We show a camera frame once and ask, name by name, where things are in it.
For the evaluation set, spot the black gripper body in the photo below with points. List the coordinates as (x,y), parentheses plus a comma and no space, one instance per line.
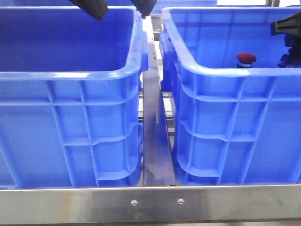
(291,27)

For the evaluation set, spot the red mushroom push button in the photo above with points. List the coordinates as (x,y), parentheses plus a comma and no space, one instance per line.
(245,60)

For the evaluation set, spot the blue plastic bin right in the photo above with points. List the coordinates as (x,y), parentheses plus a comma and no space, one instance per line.
(233,126)

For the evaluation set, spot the blue plastic bin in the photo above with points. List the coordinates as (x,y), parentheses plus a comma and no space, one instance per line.
(69,90)
(233,126)

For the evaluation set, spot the rear blue bin right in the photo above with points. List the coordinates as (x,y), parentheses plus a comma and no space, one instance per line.
(184,3)

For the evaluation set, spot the blue plastic bin left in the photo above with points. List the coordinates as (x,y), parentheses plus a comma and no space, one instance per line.
(69,90)

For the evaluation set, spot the stainless steel front rail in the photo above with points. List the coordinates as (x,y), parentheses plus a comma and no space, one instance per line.
(150,204)

